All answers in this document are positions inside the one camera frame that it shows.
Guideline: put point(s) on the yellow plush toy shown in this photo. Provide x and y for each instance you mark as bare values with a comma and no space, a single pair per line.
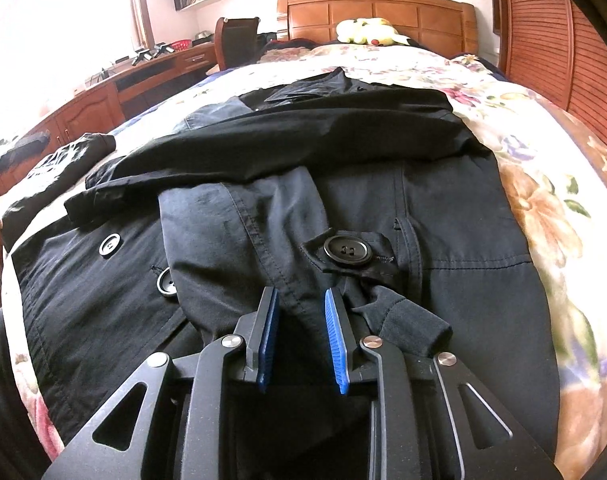
363,30

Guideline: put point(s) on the wooden bed headboard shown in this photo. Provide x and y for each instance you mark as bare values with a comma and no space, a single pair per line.
383,15

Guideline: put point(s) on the red basket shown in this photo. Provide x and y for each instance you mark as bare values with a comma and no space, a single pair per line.
180,44

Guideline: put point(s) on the wooden slatted wardrobe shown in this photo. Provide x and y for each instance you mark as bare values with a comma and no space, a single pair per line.
548,25

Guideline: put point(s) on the floral blanket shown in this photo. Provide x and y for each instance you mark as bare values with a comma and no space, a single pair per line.
558,185

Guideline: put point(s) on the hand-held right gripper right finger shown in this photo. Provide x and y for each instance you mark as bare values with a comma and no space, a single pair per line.
337,340

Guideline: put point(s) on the wooden desk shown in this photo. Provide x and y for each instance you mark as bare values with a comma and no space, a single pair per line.
148,85

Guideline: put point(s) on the dark grey garment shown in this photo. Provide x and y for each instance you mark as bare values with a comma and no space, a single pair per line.
58,165

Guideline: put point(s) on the dark cloth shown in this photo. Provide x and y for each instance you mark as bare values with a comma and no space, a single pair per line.
283,42

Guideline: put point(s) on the black double-breasted coat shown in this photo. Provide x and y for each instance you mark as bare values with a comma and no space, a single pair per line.
433,200

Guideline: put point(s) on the black device on desk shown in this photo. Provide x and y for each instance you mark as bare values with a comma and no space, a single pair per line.
151,55

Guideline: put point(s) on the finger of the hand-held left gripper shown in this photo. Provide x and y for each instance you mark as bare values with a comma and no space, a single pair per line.
13,157

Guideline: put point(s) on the wooden chair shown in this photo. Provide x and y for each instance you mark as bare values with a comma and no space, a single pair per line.
238,40

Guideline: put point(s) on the window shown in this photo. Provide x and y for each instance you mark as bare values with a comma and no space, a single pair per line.
143,0

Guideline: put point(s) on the metal pot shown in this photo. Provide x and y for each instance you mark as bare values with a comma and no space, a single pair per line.
203,36

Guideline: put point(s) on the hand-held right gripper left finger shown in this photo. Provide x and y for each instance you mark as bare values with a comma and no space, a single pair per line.
267,340

